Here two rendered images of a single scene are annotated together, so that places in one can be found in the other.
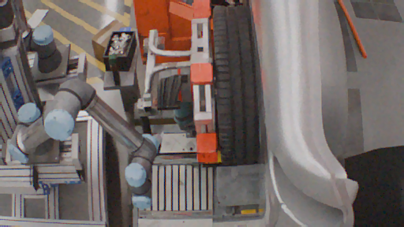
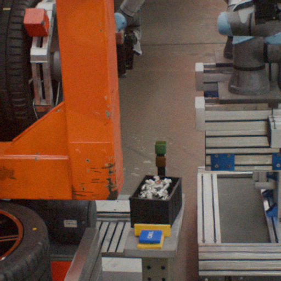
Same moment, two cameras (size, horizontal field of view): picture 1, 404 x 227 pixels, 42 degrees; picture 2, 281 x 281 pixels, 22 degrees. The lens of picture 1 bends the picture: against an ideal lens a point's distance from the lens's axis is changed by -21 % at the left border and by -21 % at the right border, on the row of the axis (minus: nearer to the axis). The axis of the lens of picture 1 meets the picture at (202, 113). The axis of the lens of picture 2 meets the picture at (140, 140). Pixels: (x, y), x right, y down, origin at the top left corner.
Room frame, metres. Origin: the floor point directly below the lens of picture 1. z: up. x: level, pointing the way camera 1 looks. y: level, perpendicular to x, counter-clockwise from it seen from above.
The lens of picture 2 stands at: (4.63, 0.51, 1.62)
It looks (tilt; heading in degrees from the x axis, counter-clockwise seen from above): 21 degrees down; 184
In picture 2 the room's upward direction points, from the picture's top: 3 degrees counter-clockwise
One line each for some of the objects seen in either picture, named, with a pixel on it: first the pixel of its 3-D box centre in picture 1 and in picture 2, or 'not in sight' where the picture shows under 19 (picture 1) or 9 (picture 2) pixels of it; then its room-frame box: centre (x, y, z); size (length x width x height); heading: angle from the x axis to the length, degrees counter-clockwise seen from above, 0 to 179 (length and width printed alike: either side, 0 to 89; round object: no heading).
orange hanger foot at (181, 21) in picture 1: (224, 25); (2, 145); (2.22, -0.16, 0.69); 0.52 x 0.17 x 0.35; 86
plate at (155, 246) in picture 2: not in sight; (150, 241); (2.51, 0.38, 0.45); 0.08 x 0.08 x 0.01; 86
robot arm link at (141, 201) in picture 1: (141, 193); (133, 34); (1.22, 0.25, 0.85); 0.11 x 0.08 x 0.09; 176
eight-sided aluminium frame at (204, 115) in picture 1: (204, 83); (57, 65); (1.72, -0.02, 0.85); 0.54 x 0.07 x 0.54; 176
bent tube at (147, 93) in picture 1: (168, 73); not in sight; (1.63, 0.11, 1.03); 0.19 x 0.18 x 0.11; 86
